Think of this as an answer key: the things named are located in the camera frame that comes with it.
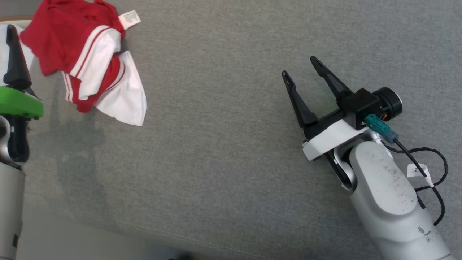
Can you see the red and white jersey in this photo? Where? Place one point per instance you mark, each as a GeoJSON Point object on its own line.
{"type": "Point", "coordinates": [86, 57]}

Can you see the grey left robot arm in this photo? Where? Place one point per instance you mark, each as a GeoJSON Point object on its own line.
{"type": "Point", "coordinates": [9, 209]}

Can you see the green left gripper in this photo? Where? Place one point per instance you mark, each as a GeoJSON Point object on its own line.
{"type": "Point", "coordinates": [20, 103]}

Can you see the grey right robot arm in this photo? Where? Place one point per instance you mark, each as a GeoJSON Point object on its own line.
{"type": "Point", "coordinates": [389, 198]}

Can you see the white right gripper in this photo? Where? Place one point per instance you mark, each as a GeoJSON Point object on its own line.
{"type": "Point", "coordinates": [334, 139]}

